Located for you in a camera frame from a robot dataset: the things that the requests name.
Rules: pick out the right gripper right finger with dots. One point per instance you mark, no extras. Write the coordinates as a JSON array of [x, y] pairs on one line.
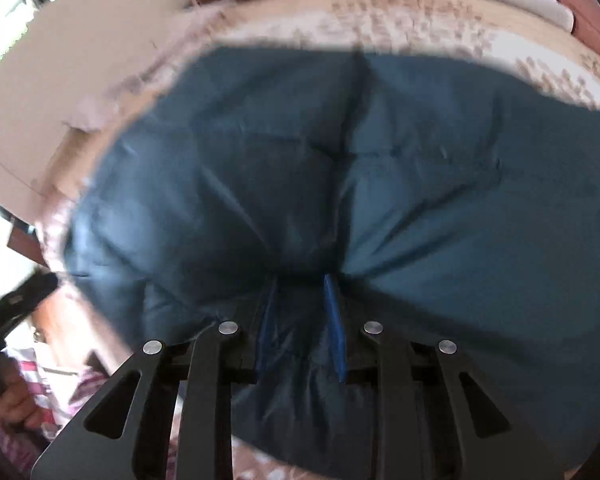
[[435, 415]]

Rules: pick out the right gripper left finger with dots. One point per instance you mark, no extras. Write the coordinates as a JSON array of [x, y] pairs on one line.
[[124, 430]]

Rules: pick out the dark teal quilted jacket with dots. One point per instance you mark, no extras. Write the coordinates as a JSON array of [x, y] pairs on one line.
[[450, 200]]

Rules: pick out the pink plaid clothing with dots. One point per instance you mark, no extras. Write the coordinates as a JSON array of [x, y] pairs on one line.
[[75, 334]]

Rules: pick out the person's left hand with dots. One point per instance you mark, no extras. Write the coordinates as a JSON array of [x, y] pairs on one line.
[[18, 408]]

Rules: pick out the cream padded headboard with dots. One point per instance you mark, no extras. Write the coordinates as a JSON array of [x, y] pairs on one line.
[[72, 49]]

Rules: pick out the floral beige brown bedspread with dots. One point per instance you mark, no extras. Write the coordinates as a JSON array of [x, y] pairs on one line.
[[474, 31]]

